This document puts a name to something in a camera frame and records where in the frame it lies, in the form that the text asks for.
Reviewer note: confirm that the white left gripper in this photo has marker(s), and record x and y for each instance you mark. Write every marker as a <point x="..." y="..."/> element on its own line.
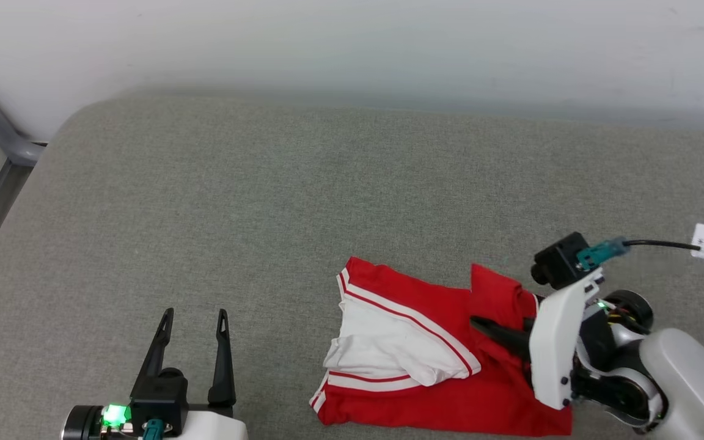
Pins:
<point x="211" y="425"/>

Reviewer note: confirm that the grey fabric sofa seat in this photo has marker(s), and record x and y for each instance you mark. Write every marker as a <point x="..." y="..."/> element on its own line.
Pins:
<point x="266" y="195"/>

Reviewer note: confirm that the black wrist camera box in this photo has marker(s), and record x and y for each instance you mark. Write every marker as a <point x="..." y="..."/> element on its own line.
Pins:
<point x="563" y="260"/>
<point x="159" y="391"/>

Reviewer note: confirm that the grey metal frame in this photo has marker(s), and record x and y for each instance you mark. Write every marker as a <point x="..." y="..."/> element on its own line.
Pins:
<point x="3" y="131"/>

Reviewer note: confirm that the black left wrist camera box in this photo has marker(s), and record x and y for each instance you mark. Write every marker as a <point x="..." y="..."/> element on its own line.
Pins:
<point x="159" y="391"/>

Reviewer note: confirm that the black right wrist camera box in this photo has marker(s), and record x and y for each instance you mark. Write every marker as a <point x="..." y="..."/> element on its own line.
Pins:
<point x="563" y="260"/>

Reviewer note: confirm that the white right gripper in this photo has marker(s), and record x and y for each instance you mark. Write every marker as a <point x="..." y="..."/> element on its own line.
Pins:
<point x="553" y="348"/>

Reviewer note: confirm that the red and white basketball jersey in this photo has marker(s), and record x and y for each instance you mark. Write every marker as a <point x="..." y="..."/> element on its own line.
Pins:
<point x="425" y="403"/>

